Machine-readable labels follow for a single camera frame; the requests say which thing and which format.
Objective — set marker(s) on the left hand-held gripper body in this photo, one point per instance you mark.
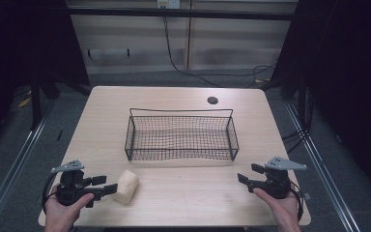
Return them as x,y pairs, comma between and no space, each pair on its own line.
72,190

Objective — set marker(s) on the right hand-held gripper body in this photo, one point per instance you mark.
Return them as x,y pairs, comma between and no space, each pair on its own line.
278,183

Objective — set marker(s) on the beige bread roll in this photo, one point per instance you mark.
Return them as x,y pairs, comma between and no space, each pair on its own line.
127,187

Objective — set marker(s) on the person's left hand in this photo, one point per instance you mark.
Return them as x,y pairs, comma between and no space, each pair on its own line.
59,216

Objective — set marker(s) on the person's right hand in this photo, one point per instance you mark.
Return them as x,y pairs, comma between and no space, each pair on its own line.
283,212

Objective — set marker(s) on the small black floor object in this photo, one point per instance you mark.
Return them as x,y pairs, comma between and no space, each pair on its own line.
60,135

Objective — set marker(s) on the black round table grommet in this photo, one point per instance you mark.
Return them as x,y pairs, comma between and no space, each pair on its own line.
212,100

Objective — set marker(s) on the black stand leg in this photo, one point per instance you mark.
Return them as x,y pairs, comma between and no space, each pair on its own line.
36,103

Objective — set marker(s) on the yellow floor tape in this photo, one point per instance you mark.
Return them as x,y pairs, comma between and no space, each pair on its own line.
24,102

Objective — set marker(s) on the black curtain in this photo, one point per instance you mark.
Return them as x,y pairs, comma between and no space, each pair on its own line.
19,58
348,80

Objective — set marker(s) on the metal floor rail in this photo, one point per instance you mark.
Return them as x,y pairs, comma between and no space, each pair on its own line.
13,169
322,174

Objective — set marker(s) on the black horizontal frame bar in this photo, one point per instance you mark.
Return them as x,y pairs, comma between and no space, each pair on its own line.
174,13

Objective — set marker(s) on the white wall outlet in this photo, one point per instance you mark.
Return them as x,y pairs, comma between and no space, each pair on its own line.
168,3

